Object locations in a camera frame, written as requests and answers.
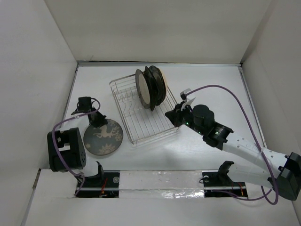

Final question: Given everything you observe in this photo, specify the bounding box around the beige plate leaf pattern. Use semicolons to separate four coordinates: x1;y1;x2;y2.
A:
161;71;168;92

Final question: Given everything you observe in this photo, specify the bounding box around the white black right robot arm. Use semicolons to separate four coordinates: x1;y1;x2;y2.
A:
165;102;301;201

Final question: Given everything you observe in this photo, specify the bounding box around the cream plate brown metallic rim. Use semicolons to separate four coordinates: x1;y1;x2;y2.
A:
135;69;151;109

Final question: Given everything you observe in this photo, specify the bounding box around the steel wire dish rack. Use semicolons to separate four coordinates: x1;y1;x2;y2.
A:
109;74;178;145

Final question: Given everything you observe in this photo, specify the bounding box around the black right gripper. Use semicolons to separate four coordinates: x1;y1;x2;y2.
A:
165;101;205;136

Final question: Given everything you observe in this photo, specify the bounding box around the silver front table rail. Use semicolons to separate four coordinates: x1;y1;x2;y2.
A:
76;170;248;199

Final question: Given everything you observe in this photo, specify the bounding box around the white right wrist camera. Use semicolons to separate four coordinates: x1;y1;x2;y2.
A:
180;89;196;111

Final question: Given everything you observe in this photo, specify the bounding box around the cream plate black striped rim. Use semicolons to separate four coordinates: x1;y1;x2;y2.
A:
149;65;166;105

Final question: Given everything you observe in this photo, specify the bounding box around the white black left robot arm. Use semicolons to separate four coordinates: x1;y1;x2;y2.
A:
47;97;108;183

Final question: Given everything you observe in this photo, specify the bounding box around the grey plate tree pattern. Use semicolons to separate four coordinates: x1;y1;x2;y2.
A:
83;119;124;156

